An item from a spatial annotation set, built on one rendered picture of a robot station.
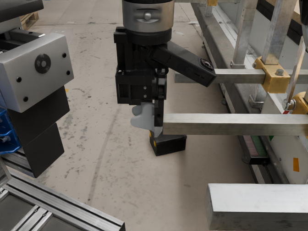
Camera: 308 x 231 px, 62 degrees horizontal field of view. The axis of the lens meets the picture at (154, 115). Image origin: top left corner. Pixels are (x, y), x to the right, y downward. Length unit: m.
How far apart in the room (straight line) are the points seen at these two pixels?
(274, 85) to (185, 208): 0.85
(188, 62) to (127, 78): 0.10
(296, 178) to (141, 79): 0.39
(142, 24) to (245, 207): 0.26
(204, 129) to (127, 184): 1.04
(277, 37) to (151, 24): 0.46
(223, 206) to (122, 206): 1.19
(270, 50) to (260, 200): 0.57
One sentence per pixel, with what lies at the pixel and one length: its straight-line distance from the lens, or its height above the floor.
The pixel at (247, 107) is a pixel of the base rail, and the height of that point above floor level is 0.70.
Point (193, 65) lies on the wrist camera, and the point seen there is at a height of 0.98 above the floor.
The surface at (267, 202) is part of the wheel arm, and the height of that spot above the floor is 0.96.
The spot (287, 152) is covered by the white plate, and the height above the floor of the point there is 0.75.
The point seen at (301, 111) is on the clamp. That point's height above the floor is 0.85.
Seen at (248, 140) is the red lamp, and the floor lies 0.70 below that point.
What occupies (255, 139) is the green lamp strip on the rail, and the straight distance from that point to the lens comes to 0.73.
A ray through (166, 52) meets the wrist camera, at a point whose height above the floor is 1.00.
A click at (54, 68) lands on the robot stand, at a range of 0.51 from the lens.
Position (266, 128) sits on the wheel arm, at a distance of 0.53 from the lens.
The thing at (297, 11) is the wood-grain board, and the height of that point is 0.90.
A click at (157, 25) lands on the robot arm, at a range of 0.37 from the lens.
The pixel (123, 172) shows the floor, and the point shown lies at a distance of 1.55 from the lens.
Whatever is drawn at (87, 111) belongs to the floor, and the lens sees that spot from 2.06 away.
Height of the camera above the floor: 1.15
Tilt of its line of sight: 36 degrees down
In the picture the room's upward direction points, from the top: straight up
